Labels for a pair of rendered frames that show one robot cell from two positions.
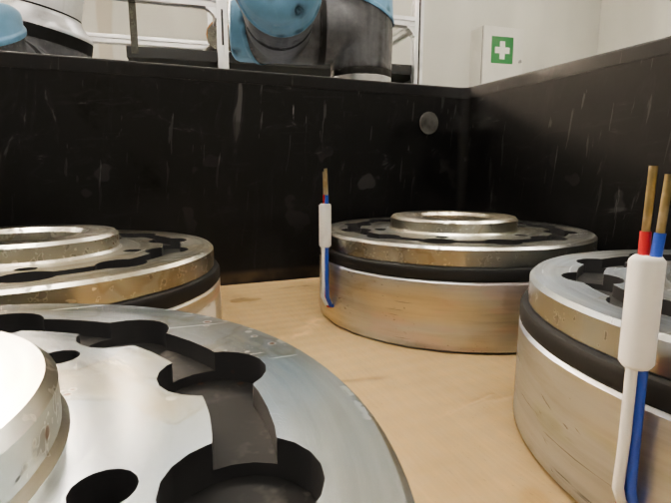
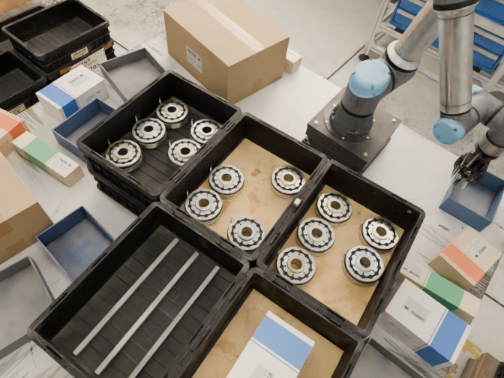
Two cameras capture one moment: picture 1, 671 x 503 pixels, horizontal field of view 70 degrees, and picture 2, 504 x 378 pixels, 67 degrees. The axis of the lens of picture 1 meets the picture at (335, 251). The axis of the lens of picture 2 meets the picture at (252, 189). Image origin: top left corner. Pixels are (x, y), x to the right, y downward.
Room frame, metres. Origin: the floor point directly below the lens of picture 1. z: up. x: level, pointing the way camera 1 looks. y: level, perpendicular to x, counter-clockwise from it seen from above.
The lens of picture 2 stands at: (-0.44, -0.20, 1.78)
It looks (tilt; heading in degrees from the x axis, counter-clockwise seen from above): 57 degrees down; 49
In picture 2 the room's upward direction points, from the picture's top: 9 degrees clockwise
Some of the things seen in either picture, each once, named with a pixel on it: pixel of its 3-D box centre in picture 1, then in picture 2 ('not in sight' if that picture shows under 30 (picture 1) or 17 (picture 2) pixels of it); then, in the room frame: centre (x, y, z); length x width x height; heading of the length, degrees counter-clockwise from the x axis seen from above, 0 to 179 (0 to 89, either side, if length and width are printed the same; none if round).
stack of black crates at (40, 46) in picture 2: not in sight; (70, 62); (-0.22, 1.66, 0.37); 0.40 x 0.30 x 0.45; 17
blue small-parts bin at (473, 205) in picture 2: not in sight; (473, 195); (0.66, -0.09, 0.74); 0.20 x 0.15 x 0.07; 20
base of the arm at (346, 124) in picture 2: not in sight; (354, 112); (0.44, 0.34, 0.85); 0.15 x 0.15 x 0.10
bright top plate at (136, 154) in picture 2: not in sight; (123, 153); (-0.30, 0.56, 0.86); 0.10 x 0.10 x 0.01
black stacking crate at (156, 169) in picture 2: not in sight; (165, 139); (-0.17, 0.54, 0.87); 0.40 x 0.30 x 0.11; 22
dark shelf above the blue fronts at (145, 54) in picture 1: (276, 74); not in sight; (2.25, 0.27, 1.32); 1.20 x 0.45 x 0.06; 107
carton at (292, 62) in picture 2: not in sight; (274, 52); (0.49, 0.86, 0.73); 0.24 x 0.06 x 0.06; 105
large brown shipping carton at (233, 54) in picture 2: not in sight; (225, 45); (0.27, 0.92, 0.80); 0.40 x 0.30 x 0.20; 97
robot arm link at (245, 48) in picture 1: (278, 26); (476, 106); (0.59, 0.07, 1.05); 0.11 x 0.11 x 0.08; 7
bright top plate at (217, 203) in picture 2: not in sight; (203, 204); (-0.19, 0.28, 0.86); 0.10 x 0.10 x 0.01
